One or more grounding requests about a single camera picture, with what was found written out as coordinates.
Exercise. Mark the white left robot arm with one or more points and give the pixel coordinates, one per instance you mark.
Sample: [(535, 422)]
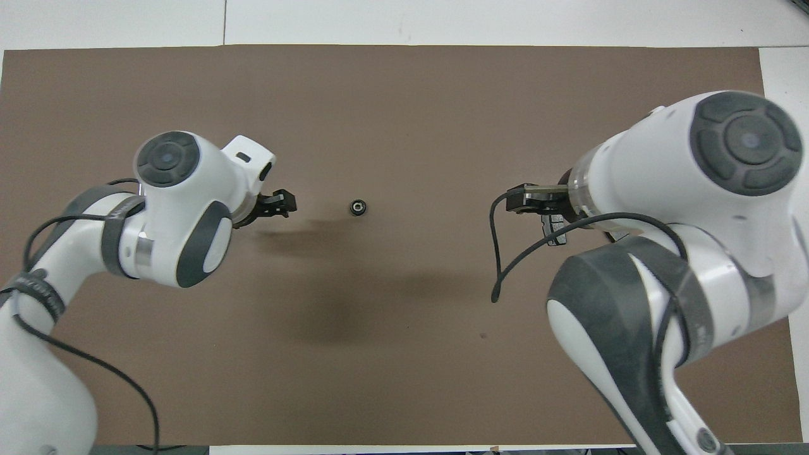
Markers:
[(183, 189)]

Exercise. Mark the short dark brake pad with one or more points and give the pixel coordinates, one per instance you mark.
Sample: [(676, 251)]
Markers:
[(556, 221)]

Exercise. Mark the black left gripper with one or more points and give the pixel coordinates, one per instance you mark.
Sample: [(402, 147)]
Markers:
[(256, 208)]

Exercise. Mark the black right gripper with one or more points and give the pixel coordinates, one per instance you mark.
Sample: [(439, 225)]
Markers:
[(559, 202)]

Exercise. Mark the brown table mat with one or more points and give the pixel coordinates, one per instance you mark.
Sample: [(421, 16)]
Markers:
[(404, 379)]

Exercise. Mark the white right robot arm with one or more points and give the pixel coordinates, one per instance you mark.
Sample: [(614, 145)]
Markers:
[(695, 189)]

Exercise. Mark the black bearing gear silver hub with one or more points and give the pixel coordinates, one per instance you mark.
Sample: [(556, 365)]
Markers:
[(358, 206)]

